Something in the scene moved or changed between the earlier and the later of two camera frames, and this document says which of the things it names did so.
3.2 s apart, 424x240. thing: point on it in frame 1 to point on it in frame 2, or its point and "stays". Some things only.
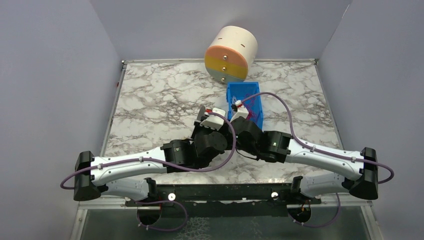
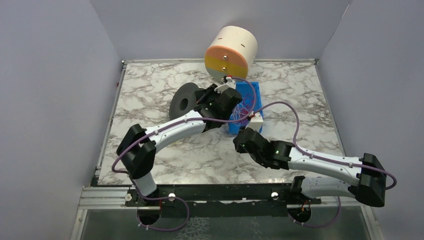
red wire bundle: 249,101 stays
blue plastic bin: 239,91 stays
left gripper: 200,116 to 214,91
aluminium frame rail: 104,202 stays
